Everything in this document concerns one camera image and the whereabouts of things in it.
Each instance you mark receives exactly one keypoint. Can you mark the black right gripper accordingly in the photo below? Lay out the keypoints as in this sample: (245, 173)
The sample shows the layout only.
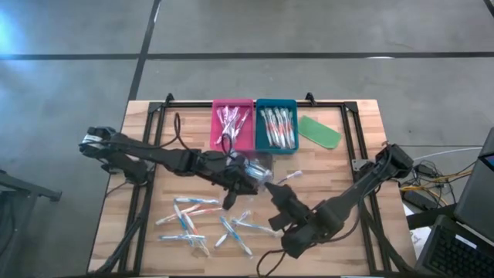
(305, 228)

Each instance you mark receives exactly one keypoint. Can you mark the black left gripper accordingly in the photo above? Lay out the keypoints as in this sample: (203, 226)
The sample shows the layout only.
(227, 171)

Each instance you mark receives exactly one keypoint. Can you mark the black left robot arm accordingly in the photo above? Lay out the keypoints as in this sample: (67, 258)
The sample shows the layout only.
(154, 154)

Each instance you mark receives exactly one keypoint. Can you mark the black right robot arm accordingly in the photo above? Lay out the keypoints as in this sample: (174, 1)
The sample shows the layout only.
(347, 201)

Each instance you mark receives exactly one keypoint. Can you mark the plastic-wrapped toothbrush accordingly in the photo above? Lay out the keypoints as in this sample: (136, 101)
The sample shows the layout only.
(295, 174)

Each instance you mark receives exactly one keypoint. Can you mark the clear smoky plastic bin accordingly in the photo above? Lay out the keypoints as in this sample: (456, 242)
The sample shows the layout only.
(266, 158)

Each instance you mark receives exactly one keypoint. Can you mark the blue plastic bin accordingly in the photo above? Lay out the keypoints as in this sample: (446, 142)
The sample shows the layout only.
(259, 148)

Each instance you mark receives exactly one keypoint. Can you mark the red plastic bin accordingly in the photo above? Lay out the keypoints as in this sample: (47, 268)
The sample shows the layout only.
(245, 131)

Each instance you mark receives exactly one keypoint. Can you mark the green plastic lid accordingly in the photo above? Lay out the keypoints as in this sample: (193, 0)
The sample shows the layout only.
(318, 133)

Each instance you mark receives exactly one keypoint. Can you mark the black power strip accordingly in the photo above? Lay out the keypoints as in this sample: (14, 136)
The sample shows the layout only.
(415, 199)

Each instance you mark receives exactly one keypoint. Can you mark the black power brick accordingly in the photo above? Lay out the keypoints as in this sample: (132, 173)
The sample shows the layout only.
(425, 170)

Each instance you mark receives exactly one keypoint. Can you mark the white paper sheet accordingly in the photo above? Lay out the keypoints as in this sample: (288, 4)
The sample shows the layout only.
(420, 237)

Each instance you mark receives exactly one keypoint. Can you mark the black desk bar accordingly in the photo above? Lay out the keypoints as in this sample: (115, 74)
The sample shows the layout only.
(428, 218)

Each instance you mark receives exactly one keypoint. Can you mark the black floor stand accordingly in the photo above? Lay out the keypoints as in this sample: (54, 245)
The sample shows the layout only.
(38, 190)

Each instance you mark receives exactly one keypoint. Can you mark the black keyboard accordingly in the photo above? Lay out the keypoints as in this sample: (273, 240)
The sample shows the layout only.
(455, 255)

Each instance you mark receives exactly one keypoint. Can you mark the black frame clamp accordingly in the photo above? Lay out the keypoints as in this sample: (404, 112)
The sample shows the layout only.
(170, 98)
(310, 99)

